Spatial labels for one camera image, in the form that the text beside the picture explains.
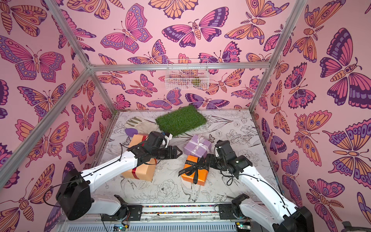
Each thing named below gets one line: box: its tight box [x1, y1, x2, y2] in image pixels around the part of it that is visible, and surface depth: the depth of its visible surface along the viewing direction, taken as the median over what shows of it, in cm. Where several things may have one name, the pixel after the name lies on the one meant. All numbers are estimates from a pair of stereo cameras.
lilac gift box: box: [183, 134, 213, 159], surface depth 92 cm
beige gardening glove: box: [124, 116, 159, 135], surface depth 114 cm
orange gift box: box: [180, 154, 210, 187], surface depth 83 cm
